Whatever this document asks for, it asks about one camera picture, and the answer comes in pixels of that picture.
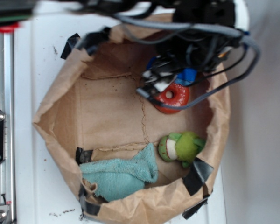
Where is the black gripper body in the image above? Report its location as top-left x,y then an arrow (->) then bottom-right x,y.
155,23 -> 242,72

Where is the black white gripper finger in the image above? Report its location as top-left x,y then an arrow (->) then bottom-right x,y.
136,56 -> 180,103

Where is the blue sponge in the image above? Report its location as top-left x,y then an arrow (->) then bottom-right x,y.
146,56 -> 197,86

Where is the orange ceramic donut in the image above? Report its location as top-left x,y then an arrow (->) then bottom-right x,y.
155,83 -> 190,106

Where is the green plush frog toy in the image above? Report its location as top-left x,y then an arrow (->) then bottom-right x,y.
158,132 -> 206,168

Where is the brown paper bag bin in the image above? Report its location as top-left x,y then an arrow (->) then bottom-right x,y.
33,25 -> 231,224

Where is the teal terry cloth towel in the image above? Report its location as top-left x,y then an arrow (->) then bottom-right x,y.
80,143 -> 158,202

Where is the grey braided cable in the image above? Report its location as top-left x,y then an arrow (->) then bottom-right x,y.
112,13 -> 262,110

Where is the thin black cable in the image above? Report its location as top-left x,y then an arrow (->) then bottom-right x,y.
189,39 -> 248,87

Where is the aluminium frame rail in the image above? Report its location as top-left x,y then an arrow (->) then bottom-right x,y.
0,33 -> 16,224

